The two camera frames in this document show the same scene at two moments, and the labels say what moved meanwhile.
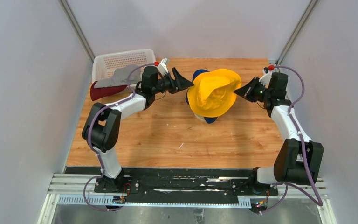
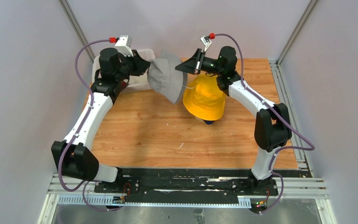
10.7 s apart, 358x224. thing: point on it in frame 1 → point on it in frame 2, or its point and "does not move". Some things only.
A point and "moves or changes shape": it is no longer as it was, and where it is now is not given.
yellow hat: (213, 93) does not move
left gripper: (182, 83) → (140, 65)
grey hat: (119, 77) moves or changes shape
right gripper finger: (248, 88) → (191, 66)
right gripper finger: (251, 95) → (192, 65)
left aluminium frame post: (65, 6) does not move
